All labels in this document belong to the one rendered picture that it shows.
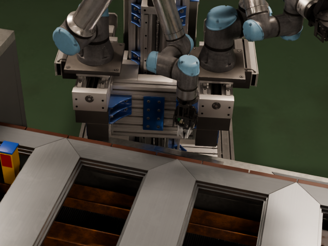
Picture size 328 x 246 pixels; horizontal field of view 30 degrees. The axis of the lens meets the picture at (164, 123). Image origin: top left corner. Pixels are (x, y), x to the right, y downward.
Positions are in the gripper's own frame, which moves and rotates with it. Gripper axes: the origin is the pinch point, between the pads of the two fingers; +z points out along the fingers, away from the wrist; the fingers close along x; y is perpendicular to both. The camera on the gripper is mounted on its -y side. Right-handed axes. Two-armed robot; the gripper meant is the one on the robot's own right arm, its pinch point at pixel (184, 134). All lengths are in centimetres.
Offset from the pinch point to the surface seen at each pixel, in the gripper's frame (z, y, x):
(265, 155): 90, -101, 32
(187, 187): 5.3, 22.1, 6.0
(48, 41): 90, -184, -138
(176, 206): 5.3, 32.1, 4.5
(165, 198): 5.3, 29.6, -0.2
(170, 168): 5.3, 14.3, -2.1
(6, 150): 1, 26, -62
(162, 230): 5.3, 44.0, 2.4
